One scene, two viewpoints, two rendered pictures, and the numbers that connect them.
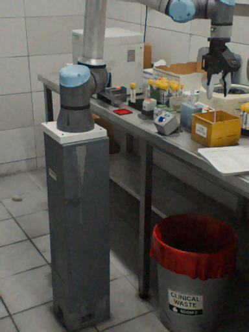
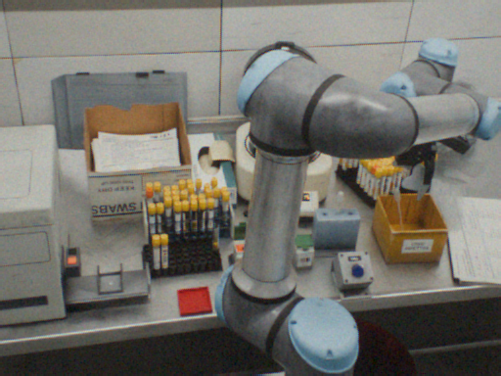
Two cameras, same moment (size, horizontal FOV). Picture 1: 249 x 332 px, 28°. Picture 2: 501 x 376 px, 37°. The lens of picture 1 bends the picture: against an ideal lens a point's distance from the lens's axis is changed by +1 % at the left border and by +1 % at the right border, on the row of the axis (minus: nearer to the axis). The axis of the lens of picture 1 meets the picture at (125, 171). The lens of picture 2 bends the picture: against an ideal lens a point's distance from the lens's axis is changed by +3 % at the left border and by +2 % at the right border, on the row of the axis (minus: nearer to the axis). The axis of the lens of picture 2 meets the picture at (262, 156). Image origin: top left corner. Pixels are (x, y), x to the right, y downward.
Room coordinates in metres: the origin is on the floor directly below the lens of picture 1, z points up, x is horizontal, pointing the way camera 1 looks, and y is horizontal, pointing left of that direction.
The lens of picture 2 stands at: (1.75, 1.02, 2.05)
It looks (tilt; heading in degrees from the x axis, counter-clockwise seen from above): 36 degrees down; 286
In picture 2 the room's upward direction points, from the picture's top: 4 degrees clockwise
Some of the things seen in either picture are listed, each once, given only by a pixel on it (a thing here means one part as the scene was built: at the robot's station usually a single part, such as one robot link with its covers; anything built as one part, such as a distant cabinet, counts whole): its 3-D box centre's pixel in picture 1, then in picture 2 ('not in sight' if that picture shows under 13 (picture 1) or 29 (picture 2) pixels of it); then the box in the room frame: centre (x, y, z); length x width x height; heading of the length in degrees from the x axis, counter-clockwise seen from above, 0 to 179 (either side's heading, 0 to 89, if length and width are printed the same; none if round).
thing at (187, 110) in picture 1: (190, 117); (335, 230); (1.93, -0.27, 0.92); 0.10 x 0.07 x 0.10; 25
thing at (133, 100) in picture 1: (144, 96); (182, 242); (2.24, -0.09, 0.93); 0.17 x 0.09 x 0.11; 31
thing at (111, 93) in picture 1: (110, 93); (99, 283); (2.36, 0.07, 0.92); 0.21 x 0.07 x 0.05; 30
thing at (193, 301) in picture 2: (122, 111); (194, 301); (2.17, 0.01, 0.88); 0.07 x 0.07 x 0.01; 30
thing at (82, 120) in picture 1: (75, 115); not in sight; (1.86, 0.20, 0.95); 0.15 x 0.15 x 0.10
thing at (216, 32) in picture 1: (220, 32); not in sight; (1.79, -0.33, 1.27); 0.08 x 0.08 x 0.05
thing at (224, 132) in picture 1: (215, 129); (408, 228); (1.77, -0.34, 0.93); 0.13 x 0.13 x 0.10; 26
